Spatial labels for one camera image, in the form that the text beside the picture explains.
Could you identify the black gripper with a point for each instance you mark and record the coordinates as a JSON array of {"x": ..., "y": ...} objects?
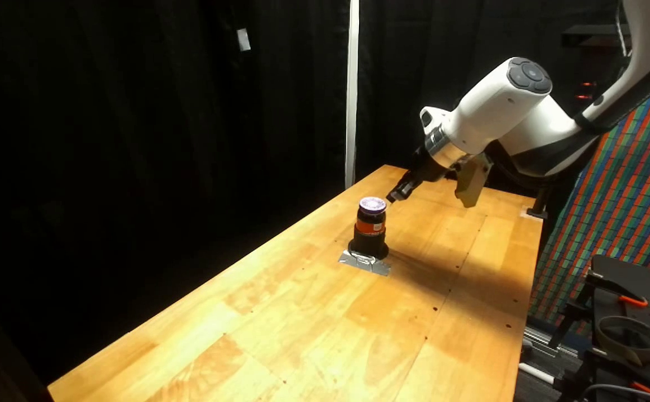
[{"x": 427, "y": 169}]

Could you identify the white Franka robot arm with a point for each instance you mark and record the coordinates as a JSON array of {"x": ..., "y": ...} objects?
[{"x": 554, "y": 98}]

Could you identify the dark jar with orange band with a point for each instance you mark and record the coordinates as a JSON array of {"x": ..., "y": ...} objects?
[{"x": 371, "y": 226}]

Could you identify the gray tape patch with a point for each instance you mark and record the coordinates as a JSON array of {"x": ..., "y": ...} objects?
[{"x": 365, "y": 262}]

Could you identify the white vertical pole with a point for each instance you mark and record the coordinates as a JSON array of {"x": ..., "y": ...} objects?
[{"x": 351, "y": 92}]

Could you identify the small white tag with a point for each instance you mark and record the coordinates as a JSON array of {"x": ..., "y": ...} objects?
[{"x": 244, "y": 39}]

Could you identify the multicoloured woven cloth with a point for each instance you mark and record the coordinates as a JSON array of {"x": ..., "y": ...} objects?
[{"x": 627, "y": 209}]

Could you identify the black curtain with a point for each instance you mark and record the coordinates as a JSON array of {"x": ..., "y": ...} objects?
[{"x": 153, "y": 149}]

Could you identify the black perforated board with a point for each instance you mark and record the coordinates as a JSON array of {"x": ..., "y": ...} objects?
[{"x": 637, "y": 320}]

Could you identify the gray tape roll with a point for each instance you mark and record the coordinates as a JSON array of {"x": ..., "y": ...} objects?
[{"x": 627, "y": 339}]

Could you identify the aluminium frame rail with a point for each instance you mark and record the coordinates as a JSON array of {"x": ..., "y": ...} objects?
[{"x": 541, "y": 350}]

